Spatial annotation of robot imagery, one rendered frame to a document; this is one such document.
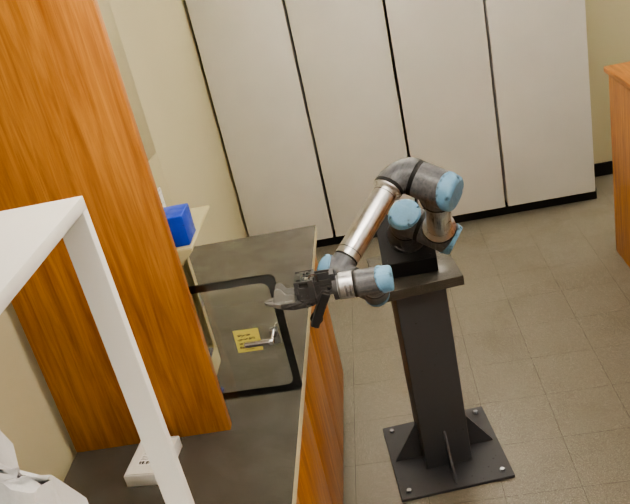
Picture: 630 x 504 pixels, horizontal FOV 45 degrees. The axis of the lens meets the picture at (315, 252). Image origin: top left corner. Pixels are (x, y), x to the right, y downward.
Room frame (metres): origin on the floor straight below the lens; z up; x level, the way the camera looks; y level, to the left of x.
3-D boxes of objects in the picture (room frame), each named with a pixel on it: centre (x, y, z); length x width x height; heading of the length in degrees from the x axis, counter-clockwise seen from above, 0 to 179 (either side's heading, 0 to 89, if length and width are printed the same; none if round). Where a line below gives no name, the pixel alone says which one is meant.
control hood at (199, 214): (2.10, 0.37, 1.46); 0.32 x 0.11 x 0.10; 172
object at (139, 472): (1.77, 0.59, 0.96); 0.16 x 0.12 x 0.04; 167
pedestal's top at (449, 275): (2.63, -0.36, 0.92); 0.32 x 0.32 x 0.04; 0
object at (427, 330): (2.63, -0.36, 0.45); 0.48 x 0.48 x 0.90; 0
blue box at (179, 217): (2.02, 0.38, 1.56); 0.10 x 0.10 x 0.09; 82
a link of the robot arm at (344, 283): (1.85, -0.06, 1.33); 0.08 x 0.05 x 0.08; 172
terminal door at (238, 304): (1.93, 0.28, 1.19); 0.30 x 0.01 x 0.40; 81
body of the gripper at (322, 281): (1.86, 0.02, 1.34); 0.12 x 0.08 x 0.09; 82
